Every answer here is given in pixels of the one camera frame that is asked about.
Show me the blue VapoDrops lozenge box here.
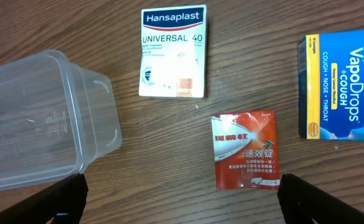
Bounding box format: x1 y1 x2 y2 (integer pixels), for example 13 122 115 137
297 29 364 141

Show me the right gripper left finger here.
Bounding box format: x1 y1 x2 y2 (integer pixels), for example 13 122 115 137
0 174 88 224

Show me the red medicine box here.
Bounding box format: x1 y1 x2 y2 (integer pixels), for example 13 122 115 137
211 110 280 190

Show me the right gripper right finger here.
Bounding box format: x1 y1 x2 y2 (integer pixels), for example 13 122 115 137
278 174 364 224

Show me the clear plastic container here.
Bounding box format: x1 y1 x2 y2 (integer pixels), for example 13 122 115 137
0 50 122 191

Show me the white Hansaplast plaster box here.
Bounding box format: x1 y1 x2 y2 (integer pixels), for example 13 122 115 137
139 4 207 98

